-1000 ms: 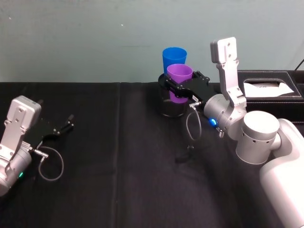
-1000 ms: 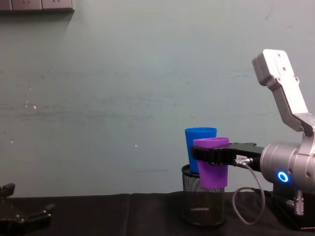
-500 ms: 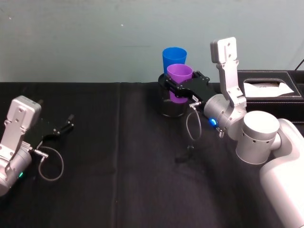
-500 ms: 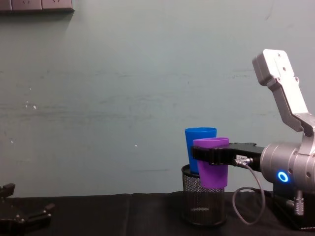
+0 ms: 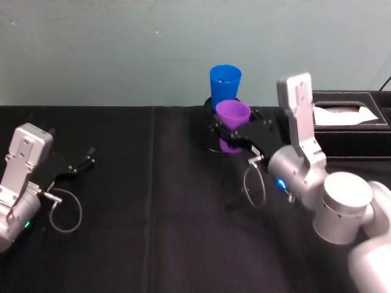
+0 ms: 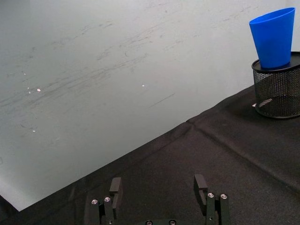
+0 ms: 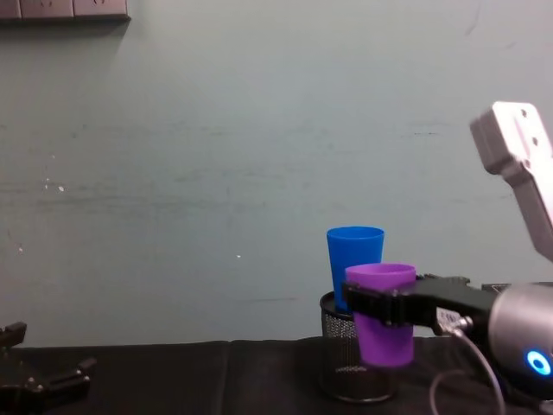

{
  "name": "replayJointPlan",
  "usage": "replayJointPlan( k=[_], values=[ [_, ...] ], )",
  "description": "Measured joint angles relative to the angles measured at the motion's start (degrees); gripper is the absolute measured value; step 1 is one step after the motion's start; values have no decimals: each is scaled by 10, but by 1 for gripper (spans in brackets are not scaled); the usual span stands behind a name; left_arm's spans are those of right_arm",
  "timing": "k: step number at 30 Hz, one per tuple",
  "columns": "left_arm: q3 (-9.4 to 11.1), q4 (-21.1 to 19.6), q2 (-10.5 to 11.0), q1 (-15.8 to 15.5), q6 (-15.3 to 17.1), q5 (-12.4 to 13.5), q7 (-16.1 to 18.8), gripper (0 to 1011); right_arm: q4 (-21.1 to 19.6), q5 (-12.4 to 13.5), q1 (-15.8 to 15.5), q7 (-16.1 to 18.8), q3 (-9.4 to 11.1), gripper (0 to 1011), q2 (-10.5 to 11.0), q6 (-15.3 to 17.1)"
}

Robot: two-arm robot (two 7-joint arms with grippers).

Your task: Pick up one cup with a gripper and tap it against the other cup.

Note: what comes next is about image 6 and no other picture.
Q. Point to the black table cloth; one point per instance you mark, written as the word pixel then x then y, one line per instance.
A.
pixel 187 168

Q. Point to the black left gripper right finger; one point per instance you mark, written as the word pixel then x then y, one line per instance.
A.
pixel 212 204

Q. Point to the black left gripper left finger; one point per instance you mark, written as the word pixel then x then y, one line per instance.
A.
pixel 110 206

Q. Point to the blue plastic cup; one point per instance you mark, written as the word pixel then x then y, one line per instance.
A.
pixel 274 39

